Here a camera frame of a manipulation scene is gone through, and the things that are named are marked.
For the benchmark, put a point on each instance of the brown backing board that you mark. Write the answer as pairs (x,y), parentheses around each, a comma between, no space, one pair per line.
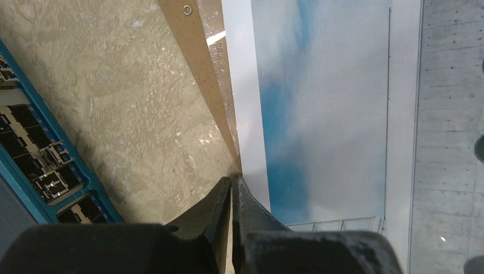
(184,20)

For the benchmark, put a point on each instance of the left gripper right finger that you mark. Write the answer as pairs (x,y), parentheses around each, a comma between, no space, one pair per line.
(263,244)

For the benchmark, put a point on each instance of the dark blue flat box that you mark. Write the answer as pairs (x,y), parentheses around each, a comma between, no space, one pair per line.
(43,178)

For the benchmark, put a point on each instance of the building and sky photo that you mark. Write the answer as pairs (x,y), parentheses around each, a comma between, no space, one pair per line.
(350,112)

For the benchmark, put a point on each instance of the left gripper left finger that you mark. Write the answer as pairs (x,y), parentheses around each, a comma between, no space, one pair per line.
(194,242)

